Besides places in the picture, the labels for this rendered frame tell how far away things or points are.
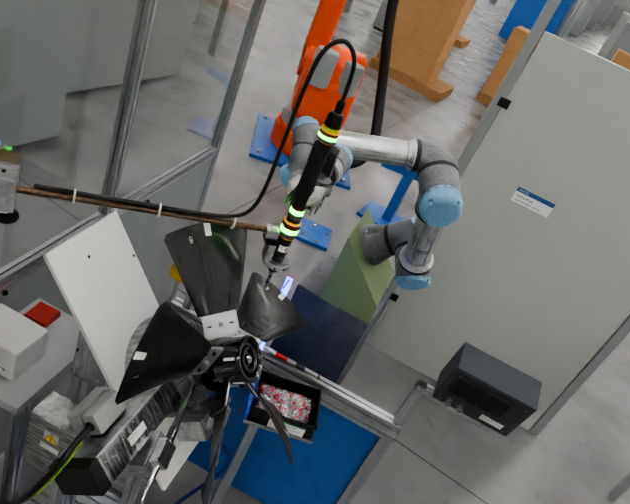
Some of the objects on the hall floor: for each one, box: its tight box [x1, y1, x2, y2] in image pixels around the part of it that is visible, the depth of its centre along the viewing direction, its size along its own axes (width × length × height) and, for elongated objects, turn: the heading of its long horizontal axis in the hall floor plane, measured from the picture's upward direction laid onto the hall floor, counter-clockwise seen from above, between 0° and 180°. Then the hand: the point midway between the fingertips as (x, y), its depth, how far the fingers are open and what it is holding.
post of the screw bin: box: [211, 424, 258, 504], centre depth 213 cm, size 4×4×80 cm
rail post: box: [335, 437, 391, 504], centre depth 225 cm, size 4×4×78 cm
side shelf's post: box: [0, 404, 31, 503], centre depth 194 cm, size 4×4×83 cm
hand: (300, 195), depth 130 cm, fingers closed on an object, 4 cm apart
